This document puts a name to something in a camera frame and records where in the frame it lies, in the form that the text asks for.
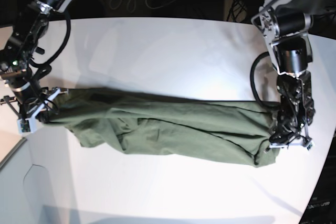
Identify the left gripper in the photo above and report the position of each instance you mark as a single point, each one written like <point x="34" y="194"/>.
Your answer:
<point x="282" y="137"/>

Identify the green t-shirt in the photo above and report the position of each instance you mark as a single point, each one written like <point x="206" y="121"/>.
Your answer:
<point x="235" y="132"/>

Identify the white table extension panel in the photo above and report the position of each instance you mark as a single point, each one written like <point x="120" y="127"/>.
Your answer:
<point x="37" y="186"/>

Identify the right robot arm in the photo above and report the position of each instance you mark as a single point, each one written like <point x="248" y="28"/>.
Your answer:
<point x="17" y="68"/>

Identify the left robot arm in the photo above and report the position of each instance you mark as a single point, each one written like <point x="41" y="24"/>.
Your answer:
<point x="285" y="26"/>

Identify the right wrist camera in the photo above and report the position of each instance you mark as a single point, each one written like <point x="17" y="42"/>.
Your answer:
<point x="26" y="125"/>

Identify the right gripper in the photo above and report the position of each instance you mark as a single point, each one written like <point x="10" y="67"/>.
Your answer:
<point x="34" y="106"/>

